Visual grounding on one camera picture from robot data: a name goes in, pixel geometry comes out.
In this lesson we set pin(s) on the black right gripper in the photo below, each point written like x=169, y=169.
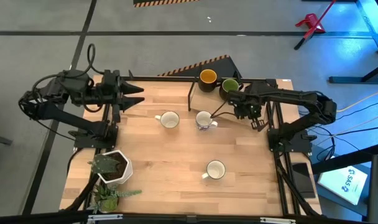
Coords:
x=249, y=110

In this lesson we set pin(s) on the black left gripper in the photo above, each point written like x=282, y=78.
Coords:
x=112, y=90

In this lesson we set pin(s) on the white mug blue pattern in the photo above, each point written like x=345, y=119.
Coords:
x=215, y=170
x=204, y=119

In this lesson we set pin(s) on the black mug green interior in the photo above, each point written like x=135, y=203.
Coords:
x=230, y=87

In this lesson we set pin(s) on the black mug yellow interior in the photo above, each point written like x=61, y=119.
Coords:
x=207, y=80

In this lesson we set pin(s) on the yellow mug white interior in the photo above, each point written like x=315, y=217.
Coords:
x=169, y=119

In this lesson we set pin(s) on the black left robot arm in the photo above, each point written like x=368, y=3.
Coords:
x=61, y=116

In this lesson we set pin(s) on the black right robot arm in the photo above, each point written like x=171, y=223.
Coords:
x=294, y=95

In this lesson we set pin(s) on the black ramp hazard striped edge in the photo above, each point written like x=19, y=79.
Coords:
x=217, y=67

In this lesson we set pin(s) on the green spiky succulent plant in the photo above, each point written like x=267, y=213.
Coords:
x=103, y=165

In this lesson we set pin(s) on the white hexagonal planter pot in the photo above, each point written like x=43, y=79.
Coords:
x=127, y=172

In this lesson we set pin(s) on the black mat hazard striped edge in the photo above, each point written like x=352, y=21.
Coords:
x=158, y=2

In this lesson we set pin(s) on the small green succulent plant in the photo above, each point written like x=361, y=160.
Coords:
x=105, y=194

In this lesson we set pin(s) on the black flat phone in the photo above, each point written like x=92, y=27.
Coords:
x=303, y=180

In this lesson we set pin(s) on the small green plant pot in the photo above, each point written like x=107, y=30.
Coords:
x=109, y=205

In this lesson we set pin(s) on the black foreground bar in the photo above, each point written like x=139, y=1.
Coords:
x=176, y=219

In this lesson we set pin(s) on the red floor stand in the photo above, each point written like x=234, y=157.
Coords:
x=311, y=23

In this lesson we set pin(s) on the black desk leg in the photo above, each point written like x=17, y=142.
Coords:
x=347, y=80

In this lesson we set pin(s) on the black slanted beam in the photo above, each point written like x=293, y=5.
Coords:
x=347, y=159

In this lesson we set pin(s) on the white box blue logo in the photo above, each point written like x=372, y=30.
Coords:
x=342, y=185

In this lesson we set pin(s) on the wooden mug rack black frame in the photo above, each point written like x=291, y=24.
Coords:
x=207, y=104

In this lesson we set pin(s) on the black metal table frame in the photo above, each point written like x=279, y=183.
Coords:
x=164, y=78

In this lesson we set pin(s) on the silver metal bracket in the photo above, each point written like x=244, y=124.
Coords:
x=105, y=217
x=277, y=220

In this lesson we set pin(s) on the blue lit metal frame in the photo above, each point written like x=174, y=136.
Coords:
x=367, y=18

